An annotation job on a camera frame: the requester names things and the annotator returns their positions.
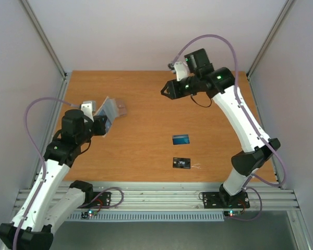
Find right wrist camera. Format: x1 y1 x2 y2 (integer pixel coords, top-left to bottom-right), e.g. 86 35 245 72
168 61 189 81

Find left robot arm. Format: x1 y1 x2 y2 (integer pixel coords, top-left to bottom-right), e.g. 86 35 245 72
0 109 108 249

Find grey slotted cable duct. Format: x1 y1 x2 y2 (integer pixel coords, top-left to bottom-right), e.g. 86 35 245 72
67 211 224 223

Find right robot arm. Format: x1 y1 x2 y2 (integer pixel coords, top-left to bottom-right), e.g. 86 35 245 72
161 48 281 207

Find left circuit board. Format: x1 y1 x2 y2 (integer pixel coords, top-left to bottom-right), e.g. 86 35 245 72
80 210 98 219

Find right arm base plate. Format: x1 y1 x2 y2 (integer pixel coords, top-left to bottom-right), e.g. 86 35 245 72
201 191 250 209

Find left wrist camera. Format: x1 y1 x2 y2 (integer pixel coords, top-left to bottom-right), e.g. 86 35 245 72
80 101 96 121

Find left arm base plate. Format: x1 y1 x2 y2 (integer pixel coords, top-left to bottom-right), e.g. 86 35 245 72
79 191 112 209

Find aluminium rail frame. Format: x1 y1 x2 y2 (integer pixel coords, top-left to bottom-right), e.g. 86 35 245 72
13 181 300 211

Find right circuit board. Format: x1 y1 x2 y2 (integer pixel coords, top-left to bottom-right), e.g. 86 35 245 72
224 210 243 217

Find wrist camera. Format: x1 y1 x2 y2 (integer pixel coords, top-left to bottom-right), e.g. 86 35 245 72
168 61 189 81
80 101 96 121

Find brown card holder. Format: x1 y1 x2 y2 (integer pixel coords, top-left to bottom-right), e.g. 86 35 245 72
115 98 127 117

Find circuit board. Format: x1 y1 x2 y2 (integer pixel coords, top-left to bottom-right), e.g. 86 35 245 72
80 210 98 219
224 210 243 217

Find beige card holder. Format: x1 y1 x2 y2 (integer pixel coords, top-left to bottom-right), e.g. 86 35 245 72
93 96 119 136

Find black VIP credit card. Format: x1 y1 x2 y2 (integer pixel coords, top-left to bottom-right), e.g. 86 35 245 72
173 157 191 169

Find blue credit card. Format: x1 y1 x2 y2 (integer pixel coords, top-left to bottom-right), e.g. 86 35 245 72
172 134 190 145

